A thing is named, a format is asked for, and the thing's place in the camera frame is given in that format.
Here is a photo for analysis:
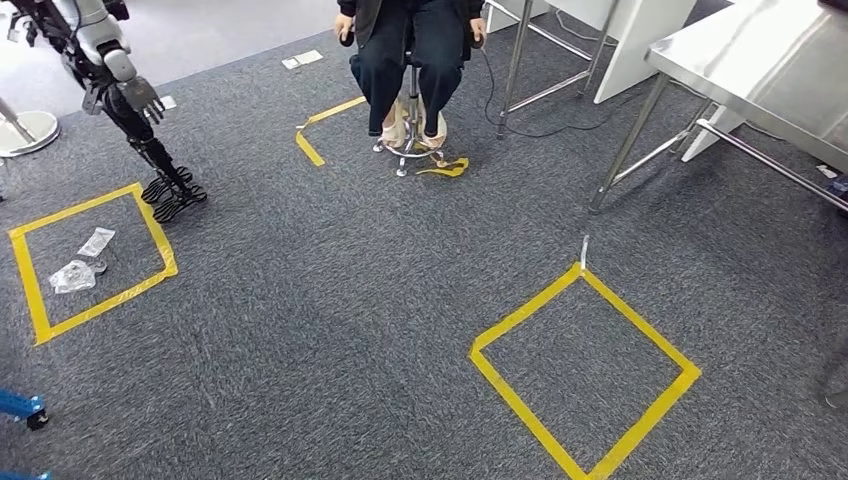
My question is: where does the stainless steel workbench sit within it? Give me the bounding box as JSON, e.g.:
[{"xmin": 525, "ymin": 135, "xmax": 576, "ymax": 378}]
[{"xmin": 588, "ymin": 0, "xmax": 848, "ymax": 215}]

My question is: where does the person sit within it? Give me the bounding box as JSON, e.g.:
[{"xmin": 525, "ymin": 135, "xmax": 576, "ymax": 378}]
[{"xmin": 334, "ymin": 0, "xmax": 488, "ymax": 150}]

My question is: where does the standing humanoid robot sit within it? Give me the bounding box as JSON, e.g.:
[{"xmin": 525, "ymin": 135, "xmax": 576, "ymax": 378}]
[{"xmin": 0, "ymin": 0, "xmax": 209, "ymax": 225}]

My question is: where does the grey hand of standing robot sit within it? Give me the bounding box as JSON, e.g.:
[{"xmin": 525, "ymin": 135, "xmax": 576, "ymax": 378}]
[{"xmin": 117, "ymin": 76, "xmax": 167, "ymax": 126}]

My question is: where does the yellow floor tape square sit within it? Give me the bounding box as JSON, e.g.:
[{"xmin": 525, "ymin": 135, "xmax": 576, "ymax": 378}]
[
  {"xmin": 7, "ymin": 182, "xmax": 179, "ymax": 348},
  {"xmin": 468, "ymin": 261, "xmax": 702, "ymax": 480}
]

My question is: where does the clear plastic wrap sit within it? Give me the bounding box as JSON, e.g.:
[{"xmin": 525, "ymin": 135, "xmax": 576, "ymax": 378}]
[{"xmin": 48, "ymin": 259, "xmax": 107, "ymax": 295}]

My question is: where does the chrome stanchion post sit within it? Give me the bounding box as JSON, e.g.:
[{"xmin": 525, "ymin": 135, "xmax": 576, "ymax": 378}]
[{"xmin": 0, "ymin": 95, "xmax": 62, "ymax": 159}]

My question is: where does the stainless steel side table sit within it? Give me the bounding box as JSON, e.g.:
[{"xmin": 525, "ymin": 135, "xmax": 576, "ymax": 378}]
[{"xmin": 485, "ymin": 0, "xmax": 622, "ymax": 140}]

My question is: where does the white cable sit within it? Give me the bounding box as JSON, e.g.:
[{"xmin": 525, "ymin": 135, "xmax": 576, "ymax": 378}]
[{"xmin": 555, "ymin": 9, "xmax": 601, "ymax": 49}]

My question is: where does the thin black floor cable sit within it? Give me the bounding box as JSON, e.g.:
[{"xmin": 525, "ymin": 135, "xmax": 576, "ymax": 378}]
[{"xmin": 480, "ymin": 47, "xmax": 641, "ymax": 139}]

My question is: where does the small clear plastic bag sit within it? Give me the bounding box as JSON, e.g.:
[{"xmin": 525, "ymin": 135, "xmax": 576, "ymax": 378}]
[{"xmin": 77, "ymin": 227, "xmax": 117, "ymax": 258}]

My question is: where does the yellow strap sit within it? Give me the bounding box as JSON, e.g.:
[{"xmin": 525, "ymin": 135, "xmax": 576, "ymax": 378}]
[{"xmin": 415, "ymin": 156, "xmax": 470, "ymax": 179}]

